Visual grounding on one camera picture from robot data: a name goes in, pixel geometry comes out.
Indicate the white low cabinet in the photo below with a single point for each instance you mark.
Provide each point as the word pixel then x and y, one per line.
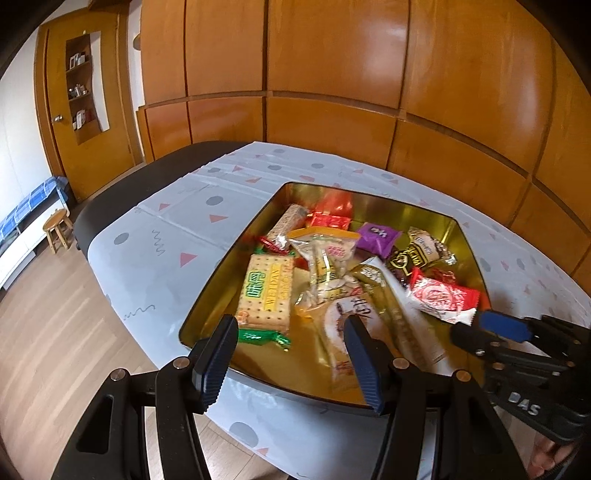
pixel 18 258

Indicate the purple snack packet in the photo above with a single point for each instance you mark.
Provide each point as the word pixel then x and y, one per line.
pixel 377 236

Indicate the orange-red printed snack packet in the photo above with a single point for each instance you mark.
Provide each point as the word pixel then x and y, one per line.
pixel 330 221

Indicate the wooden panelled cabinet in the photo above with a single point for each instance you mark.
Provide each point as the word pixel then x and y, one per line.
pixel 346 69

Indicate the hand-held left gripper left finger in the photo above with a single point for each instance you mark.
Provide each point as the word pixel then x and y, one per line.
pixel 217 360

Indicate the black table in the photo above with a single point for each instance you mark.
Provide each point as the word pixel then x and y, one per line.
pixel 138 184

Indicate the wooden door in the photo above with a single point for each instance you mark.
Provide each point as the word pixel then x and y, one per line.
pixel 115 152

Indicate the long white snack box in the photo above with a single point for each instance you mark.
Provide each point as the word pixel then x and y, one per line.
pixel 411 318

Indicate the sesame bar packet red ends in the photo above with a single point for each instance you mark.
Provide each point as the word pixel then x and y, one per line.
pixel 288 224

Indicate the group of small bottles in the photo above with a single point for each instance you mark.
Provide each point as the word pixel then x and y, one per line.
pixel 78 90

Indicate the green cracker packet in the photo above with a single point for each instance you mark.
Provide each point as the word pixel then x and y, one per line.
pixel 265 290

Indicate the gold tin box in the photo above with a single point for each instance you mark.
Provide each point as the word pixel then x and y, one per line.
pixel 434 230

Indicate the person's right hand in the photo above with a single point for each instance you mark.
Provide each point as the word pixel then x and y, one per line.
pixel 547 461

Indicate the wall niche shelf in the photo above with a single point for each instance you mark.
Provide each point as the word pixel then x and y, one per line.
pixel 85 106

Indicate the clear yellow seed bag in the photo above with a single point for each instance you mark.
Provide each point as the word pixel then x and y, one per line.
pixel 325 263

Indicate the black gold candy packet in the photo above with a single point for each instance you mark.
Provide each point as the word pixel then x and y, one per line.
pixel 429 244

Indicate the red white round-print packet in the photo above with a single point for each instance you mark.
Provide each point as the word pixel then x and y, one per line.
pixel 438 297

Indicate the small wooden stool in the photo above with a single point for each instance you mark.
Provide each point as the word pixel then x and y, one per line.
pixel 57 228

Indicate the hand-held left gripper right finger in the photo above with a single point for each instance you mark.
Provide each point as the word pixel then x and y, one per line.
pixel 367 369

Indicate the beige round pastry packet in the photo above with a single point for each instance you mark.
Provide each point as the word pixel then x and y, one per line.
pixel 337 327

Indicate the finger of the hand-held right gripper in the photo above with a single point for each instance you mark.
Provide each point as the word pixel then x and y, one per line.
pixel 503 325
pixel 471 339

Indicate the blue checked cloth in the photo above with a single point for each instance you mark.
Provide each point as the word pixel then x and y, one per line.
pixel 27 203

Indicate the small red candy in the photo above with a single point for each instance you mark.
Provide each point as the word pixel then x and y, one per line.
pixel 443 275

